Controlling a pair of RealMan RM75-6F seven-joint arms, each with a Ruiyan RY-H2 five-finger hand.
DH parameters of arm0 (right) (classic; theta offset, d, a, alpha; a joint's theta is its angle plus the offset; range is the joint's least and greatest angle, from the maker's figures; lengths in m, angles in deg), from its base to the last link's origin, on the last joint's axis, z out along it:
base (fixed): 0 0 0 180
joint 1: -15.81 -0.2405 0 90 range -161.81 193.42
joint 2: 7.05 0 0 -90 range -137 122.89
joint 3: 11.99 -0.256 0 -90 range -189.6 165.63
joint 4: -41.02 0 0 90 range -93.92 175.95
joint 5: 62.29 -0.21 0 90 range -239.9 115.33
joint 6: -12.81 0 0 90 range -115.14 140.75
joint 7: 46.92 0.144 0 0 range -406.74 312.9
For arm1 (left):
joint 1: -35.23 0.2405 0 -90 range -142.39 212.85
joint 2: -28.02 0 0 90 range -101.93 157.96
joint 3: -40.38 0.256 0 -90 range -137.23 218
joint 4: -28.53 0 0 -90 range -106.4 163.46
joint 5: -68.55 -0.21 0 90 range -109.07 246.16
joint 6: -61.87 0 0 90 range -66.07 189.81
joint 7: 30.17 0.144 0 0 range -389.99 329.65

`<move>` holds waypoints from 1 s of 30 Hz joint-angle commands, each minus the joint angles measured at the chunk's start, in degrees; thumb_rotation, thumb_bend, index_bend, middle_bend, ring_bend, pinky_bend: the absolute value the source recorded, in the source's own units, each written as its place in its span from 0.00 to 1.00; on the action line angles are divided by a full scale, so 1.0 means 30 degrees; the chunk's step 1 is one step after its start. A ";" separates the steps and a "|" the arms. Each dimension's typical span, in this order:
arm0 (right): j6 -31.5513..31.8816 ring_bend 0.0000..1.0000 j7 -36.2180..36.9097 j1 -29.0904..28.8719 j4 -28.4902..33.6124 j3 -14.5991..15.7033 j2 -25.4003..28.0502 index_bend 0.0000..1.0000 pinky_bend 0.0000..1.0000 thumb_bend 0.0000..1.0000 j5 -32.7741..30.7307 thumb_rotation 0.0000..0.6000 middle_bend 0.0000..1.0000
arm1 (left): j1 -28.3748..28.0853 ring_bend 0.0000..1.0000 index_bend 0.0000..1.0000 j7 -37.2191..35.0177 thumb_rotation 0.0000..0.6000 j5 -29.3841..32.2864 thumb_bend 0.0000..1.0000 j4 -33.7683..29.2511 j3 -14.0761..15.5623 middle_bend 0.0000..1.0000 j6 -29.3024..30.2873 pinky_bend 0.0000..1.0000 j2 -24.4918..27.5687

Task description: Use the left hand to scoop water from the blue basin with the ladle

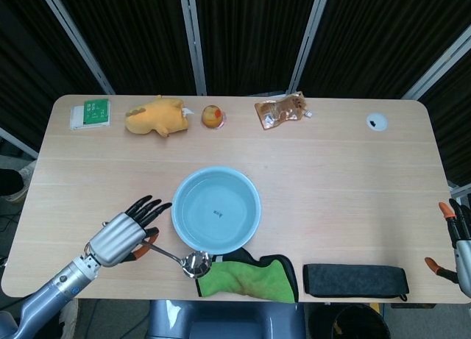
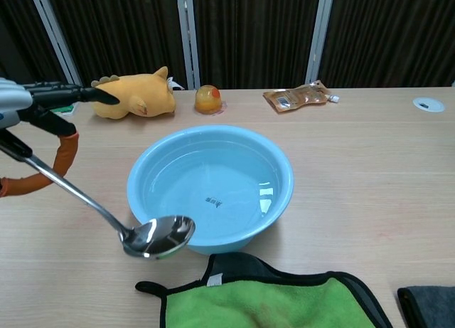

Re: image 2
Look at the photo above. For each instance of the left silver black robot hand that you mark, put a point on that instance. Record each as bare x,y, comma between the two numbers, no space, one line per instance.
14,100

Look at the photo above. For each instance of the metal ladle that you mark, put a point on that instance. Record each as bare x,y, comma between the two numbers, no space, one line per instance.
160,237

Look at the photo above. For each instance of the light blue bowl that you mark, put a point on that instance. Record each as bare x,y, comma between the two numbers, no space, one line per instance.
213,185

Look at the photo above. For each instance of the green and white box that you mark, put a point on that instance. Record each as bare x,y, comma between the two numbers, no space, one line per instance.
67,111

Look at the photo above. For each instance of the black pleated curtain panel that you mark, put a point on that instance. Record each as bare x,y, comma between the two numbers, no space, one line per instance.
391,32
21,32
124,29
256,32

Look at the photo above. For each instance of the yellow plush toy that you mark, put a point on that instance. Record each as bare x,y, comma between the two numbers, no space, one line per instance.
142,96

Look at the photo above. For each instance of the orange jelly cup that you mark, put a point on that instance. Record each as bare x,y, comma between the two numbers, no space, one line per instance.
208,100

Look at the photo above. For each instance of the brown sauce pouch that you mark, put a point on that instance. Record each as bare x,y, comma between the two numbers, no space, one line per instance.
295,96

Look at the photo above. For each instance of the green cloth with black trim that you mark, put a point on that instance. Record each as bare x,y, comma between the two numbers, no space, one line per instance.
249,303

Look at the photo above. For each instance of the dark grey folded cloth pouch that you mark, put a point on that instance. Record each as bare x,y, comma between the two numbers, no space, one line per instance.
430,306

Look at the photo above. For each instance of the grey metal partition post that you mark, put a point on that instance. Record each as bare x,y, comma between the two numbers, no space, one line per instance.
318,32
55,36
187,36

